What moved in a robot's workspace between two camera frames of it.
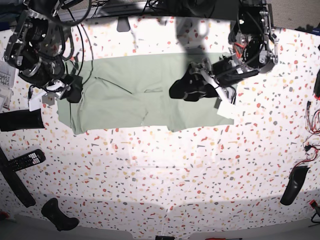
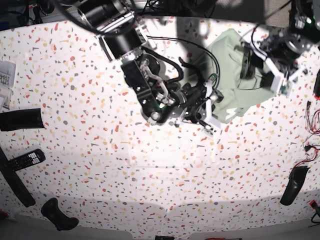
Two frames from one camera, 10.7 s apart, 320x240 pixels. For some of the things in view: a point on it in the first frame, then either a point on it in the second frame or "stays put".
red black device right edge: (316, 90) stays put
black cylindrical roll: (22, 119) stays put
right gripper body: (228, 73) → (284, 49)
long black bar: (14, 181) stays put
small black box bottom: (164, 238) stays put
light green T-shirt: (121, 90) → (220, 60)
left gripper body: (48, 68) → (189, 102)
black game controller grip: (52, 210) stays put
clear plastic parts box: (7, 80) stays put
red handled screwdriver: (223, 239) stays put
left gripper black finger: (75, 81) → (220, 97)
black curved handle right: (296, 179) stays put
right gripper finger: (194, 96) → (267, 79)
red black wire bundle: (313, 123) stays put
